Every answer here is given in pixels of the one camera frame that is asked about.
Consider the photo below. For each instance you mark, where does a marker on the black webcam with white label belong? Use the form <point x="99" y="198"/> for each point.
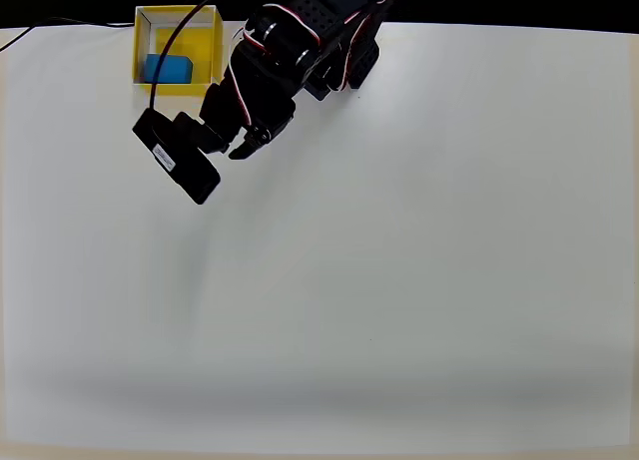
<point x="187" y="173"/>

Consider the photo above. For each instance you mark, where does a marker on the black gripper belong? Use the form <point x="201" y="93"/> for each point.
<point x="250" y="142"/>

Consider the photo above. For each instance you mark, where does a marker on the blue cube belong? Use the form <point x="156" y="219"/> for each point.
<point x="177" y="70"/>

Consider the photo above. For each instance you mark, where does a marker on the yellow open box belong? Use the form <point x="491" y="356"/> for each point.
<point x="145" y="31"/>

